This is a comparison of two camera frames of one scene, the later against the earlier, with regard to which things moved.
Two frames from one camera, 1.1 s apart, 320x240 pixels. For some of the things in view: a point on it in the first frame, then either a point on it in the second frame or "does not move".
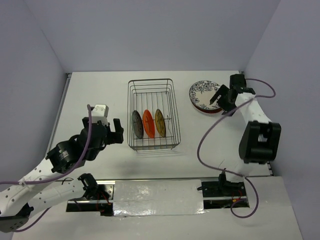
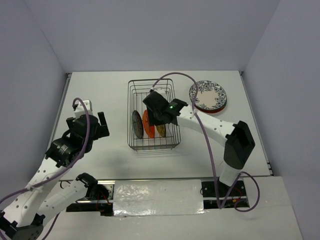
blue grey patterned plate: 137,124 does not move
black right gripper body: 225,103 -> 154,117
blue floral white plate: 201,93 does not move
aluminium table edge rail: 59,112 does not move
